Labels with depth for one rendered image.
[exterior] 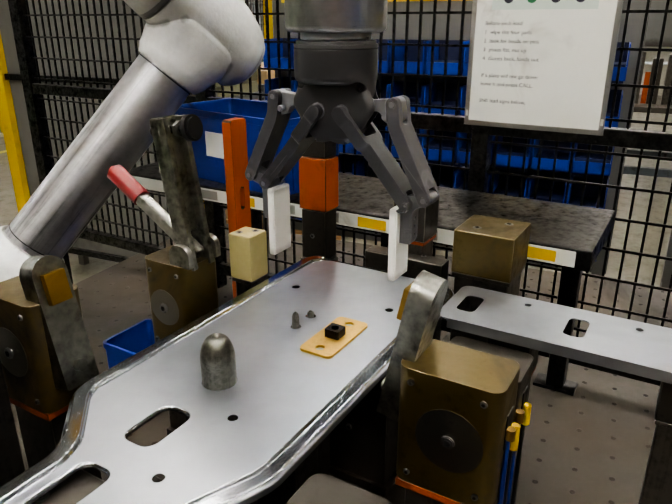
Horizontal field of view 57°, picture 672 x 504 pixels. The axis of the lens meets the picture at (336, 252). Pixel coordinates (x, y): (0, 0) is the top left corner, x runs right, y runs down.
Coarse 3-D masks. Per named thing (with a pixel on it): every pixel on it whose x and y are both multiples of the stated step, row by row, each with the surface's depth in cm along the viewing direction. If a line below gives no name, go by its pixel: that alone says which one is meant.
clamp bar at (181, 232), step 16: (160, 128) 66; (176, 128) 66; (192, 128) 65; (160, 144) 67; (176, 144) 68; (160, 160) 68; (176, 160) 69; (192, 160) 69; (176, 176) 67; (192, 176) 70; (176, 192) 68; (192, 192) 70; (176, 208) 69; (192, 208) 71; (176, 224) 69; (192, 224) 71; (176, 240) 70; (192, 240) 70; (208, 240) 72; (208, 256) 72
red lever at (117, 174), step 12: (120, 168) 74; (120, 180) 73; (132, 180) 73; (132, 192) 73; (144, 192) 73; (144, 204) 73; (156, 204) 73; (156, 216) 72; (168, 216) 73; (168, 228) 72
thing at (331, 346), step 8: (336, 320) 68; (344, 320) 68; (352, 320) 68; (328, 328) 64; (336, 328) 65; (344, 328) 64; (352, 328) 66; (360, 328) 66; (320, 336) 64; (328, 336) 64; (336, 336) 64; (344, 336) 64; (352, 336) 64; (304, 344) 63; (312, 344) 63; (320, 344) 63; (328, 344) 63; (336, 344) 63; (344, 344) 63; (312, 352) 61; (320, 352) 61; (328, 352) 61; (336, 352) 62
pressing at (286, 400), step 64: (320, 256) 86; (256, 320) 69; (320, 320) 69; (384, 320) 69; (128, 384) 57; (192, 384) 57; (256, 384) 57; (320, 384) 57; (64, 448) 48; (128, 448) 48; (192, 448) 48; (256, 448) 48
